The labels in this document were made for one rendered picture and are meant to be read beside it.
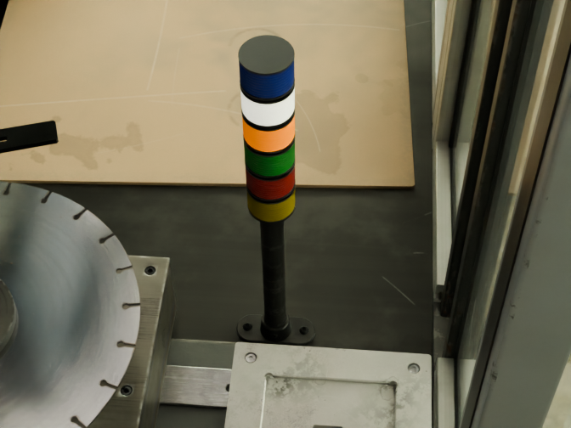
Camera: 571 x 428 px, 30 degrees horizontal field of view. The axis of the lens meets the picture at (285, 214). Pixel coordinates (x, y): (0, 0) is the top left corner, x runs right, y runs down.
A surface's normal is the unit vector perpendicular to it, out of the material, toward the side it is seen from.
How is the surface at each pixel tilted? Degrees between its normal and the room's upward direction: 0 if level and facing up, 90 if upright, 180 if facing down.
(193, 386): 0
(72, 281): 0
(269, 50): 0
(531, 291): 90
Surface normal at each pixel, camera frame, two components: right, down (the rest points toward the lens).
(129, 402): -0.01, -0.62
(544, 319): -0.08, 0.78
